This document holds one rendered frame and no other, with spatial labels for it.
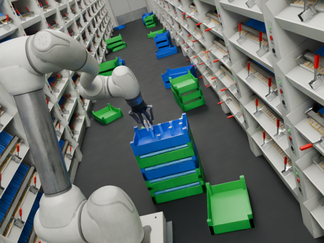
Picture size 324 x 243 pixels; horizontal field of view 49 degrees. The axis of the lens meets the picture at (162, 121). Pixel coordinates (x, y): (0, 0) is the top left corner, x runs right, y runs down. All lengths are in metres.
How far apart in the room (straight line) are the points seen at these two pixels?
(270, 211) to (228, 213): 0.20
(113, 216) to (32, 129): 0.40
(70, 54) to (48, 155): 0.36
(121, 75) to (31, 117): 0.52
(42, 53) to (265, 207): 1.21
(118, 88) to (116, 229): 0.68
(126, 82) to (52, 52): 0.57
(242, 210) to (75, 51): 1.08
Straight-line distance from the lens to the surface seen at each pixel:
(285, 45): 1.20
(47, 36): 1.15
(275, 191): 1.87
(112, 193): 1.25
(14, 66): 1.24
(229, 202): 1.85
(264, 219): 1.73
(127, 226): 1.27
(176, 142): 1.80
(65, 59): 1.17
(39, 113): 1.27
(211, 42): 2.58
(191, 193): 1.96
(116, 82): 1.64
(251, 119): 2.04
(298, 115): 1.29
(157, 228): 1.46
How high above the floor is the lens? 1.15
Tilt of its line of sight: 23 degrees down
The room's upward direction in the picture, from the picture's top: 19 degrees counter-clockwise
